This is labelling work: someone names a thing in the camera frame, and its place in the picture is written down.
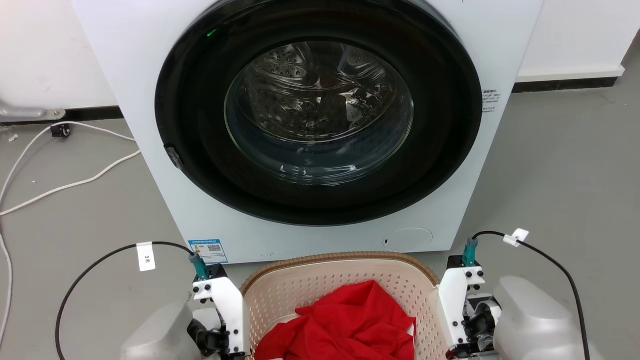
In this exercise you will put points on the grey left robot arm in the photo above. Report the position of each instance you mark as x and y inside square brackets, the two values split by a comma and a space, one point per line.
[160, 335]

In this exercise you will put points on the steel washer drum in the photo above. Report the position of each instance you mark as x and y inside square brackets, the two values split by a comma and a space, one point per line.
[285, 65]

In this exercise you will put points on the round white filter cover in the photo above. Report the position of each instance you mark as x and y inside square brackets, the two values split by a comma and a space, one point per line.
[409, 239]

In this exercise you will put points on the white front-load washing machine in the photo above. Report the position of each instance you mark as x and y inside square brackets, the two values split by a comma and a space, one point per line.
[145, 75]

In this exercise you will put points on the grey metal pipe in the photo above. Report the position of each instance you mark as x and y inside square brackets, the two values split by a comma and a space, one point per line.
[25, 112]

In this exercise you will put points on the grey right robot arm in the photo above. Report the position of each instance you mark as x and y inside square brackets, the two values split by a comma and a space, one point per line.
[535, 320]

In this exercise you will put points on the blue energy label sticker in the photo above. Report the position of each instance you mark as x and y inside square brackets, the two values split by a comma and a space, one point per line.
[208, 251]

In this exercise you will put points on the beige perforated laundry basket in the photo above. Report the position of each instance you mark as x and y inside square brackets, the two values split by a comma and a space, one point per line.
[325, 277]

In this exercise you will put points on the white text sticker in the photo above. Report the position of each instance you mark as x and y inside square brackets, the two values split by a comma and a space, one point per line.
[490, 101]

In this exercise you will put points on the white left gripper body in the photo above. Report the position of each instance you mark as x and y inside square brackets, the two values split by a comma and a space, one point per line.
[231, 305]

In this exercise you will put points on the black round washer door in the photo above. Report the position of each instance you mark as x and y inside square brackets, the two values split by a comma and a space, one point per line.
[200, 150]

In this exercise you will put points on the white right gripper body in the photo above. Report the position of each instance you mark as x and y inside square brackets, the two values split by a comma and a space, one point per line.
[452, 305]

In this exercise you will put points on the red garment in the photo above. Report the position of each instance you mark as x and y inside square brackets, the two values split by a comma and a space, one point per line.
[350, 320]

